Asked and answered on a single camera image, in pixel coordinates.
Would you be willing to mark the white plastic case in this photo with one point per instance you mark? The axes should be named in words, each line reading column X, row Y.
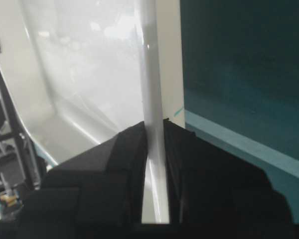
column 80, row 71

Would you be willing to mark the black metal equipment rack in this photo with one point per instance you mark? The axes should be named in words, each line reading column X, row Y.
column 21, row 169

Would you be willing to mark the teal table mat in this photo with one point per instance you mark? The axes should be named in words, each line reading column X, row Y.
column 241, row 83

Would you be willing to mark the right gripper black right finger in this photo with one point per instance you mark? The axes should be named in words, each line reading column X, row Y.
column 214, row 194

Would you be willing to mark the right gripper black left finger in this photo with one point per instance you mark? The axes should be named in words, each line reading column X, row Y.
column 96, row 194

